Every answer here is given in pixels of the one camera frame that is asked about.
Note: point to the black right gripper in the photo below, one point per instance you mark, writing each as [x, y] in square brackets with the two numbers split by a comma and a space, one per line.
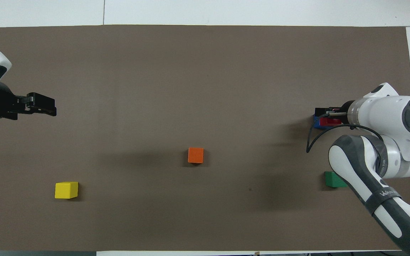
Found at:
[345, 108]

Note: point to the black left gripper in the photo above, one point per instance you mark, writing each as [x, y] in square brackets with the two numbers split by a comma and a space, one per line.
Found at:
[0, 105]

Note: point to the red wooden block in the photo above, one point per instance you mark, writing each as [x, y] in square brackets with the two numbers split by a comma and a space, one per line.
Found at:
[329, 122]

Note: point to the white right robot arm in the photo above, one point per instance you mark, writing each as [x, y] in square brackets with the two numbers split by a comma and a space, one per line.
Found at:
[386, 117]

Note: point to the blue wooden block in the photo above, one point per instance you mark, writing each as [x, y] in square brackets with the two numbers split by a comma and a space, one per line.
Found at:
[317, 124]

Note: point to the green wooden block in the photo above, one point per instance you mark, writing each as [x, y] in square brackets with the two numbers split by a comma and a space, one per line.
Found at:
[333, 179]

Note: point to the yellow wooden block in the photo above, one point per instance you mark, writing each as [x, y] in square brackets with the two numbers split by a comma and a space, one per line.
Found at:
[66, 190]

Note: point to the orange wooden block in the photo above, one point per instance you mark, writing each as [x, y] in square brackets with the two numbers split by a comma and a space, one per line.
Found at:
[195, 155]

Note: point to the brown table mat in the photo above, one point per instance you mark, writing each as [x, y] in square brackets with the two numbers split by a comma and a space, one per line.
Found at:
[205, 71]

